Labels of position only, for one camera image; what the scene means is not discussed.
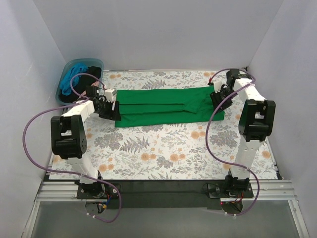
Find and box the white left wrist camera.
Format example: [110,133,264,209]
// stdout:
[104,88,117,102]

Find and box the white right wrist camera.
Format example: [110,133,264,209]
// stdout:
[208,78,223,93]

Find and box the aluminium mounting rail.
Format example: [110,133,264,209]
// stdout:
[36,180,297,201]

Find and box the pink t shirt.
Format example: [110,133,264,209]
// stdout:
[82,81,100,95]

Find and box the blue t shirt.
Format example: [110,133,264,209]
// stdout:
[59,62,88,96]

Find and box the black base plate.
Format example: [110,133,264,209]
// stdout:
[76,179,253,211]

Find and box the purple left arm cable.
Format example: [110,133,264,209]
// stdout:
[22,73,123,223]

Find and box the green t shirt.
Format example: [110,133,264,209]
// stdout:
[115,86,214,128]

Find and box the teal plastic laundry bin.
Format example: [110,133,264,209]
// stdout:
[55,58,104,105]

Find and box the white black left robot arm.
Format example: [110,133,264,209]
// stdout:
[51,86,121,198]

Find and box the floral patterned table mat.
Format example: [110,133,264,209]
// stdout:
[49,69,283,181]

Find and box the black t shirt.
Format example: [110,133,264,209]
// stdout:
[57,66,102,104]

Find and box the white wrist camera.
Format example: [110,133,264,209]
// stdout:
[208,78,223,93]
[104,88,117,102]

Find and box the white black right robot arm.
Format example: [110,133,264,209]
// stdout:
[207,68,276,198]

